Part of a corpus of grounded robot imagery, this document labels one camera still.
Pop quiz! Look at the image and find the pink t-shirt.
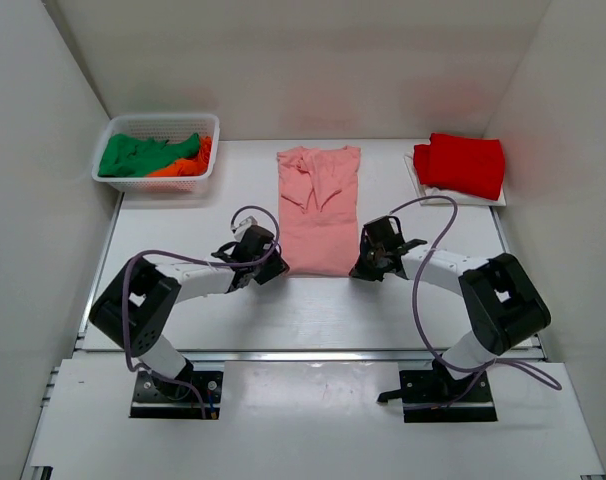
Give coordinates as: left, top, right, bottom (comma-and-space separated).
277, 146, 361, 277

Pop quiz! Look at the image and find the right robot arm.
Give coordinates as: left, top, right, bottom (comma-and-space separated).
350, 216, 551, 401

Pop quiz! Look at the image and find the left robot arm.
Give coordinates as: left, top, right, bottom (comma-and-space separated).
89, 225, 289, 399

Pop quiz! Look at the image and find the folded white t-shirt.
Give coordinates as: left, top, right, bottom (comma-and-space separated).
404, 153, 507, 207

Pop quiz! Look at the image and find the orange t-shirt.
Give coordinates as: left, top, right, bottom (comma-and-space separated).
148, 136, 213, 178

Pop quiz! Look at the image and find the folded red t-shirt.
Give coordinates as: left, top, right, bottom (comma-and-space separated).
412, 133, 506, 201

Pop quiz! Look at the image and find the white plastic basket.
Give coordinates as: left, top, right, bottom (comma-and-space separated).
92, 113, 220, 195

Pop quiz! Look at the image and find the green t-shirt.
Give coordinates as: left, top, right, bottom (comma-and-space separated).
98, 133, 201, 178

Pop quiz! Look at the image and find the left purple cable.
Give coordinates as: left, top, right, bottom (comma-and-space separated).
123, 204, 283, 418

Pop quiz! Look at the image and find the purple cable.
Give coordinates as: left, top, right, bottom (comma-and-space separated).
123, 204, 283, 418
387, 195, 564, 413

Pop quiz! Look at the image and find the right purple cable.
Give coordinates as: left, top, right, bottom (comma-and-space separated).
387, 195, 564, 413

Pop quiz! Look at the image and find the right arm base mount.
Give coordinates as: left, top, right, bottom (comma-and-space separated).
377, 360, 498, 424

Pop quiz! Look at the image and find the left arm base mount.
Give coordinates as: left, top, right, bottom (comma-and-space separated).
129, 369, 224, 421

